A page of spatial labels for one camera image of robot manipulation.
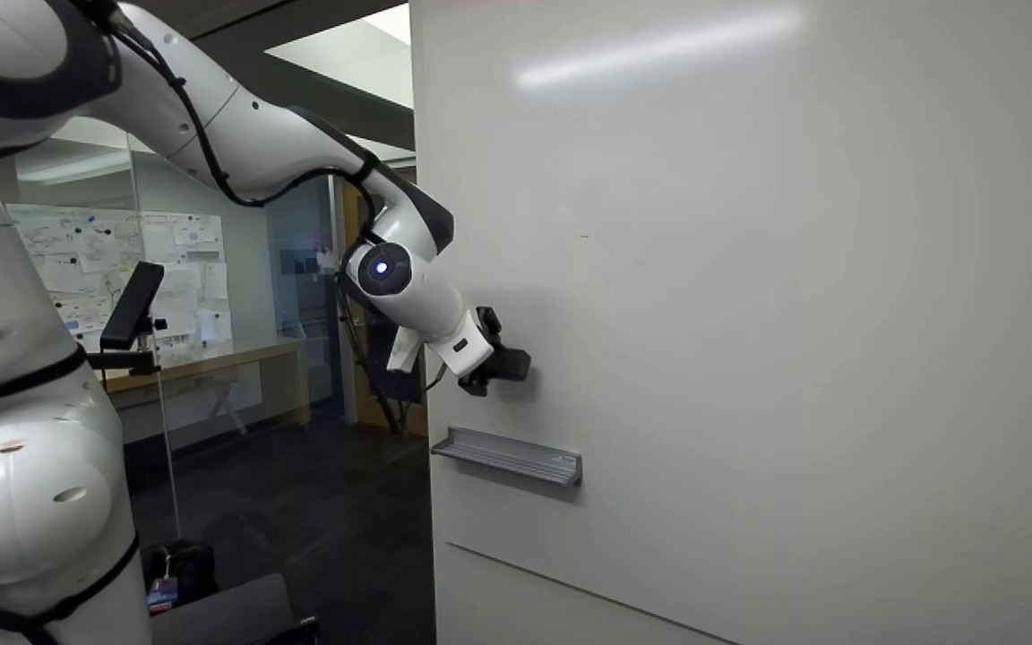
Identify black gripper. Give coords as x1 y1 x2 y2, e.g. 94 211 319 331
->
453 304 522 397

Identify black felt board eraser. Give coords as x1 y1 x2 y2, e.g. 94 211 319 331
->
491 343 532 389

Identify wooden desk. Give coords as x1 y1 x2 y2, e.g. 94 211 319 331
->
101 339 315 439

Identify white whiteboard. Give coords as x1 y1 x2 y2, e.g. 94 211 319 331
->
407 0 1032 645

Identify dark grey box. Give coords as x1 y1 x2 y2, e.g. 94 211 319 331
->
151 570 326 645

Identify black bag with tag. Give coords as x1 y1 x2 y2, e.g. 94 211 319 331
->
137 539 223 622

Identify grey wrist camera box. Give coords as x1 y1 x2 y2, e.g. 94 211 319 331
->
384 328 427 377

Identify wooden door frame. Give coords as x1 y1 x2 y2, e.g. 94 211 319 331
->
333 176 431 440

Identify black camera on stand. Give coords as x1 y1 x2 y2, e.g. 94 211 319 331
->
83 259 186 544

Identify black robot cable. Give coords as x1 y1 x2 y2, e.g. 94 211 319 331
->
83 0 384 217

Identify white wall posters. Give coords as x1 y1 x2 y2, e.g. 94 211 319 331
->
6 205 235 364

